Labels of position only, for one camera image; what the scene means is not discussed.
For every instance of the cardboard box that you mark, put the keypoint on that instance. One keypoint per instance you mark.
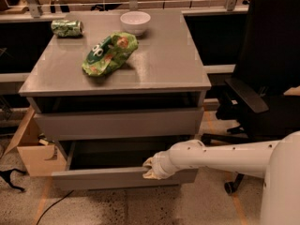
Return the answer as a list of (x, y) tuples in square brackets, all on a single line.
[(40, 155)]

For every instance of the green chip bag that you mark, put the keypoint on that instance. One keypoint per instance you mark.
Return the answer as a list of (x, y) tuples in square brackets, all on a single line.
[(110, 54)]

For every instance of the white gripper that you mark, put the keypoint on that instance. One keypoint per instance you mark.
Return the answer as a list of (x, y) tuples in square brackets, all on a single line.
[(160, 165)]

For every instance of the black office chair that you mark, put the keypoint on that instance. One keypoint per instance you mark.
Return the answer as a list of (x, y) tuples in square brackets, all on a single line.
[(268, 66)]

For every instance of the grey top drawer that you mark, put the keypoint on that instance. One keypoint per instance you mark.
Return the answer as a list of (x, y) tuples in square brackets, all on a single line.
[(124, 124)]

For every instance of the grey drawer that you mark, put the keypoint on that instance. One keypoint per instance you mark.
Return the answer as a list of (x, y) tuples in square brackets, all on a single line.
[(124, 124), (115, 163)]

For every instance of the grey drawer cabinet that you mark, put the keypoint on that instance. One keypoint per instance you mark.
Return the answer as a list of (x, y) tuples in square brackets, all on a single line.
[(164, 73)]

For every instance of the green soda can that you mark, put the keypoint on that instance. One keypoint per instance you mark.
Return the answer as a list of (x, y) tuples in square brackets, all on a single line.
[(67, 28)]

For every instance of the white bowl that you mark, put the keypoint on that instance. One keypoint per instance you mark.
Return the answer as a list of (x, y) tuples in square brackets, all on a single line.
[(135, 22)]

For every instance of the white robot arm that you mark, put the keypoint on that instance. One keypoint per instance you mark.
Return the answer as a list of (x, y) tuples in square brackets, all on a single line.
[(277, 163)]

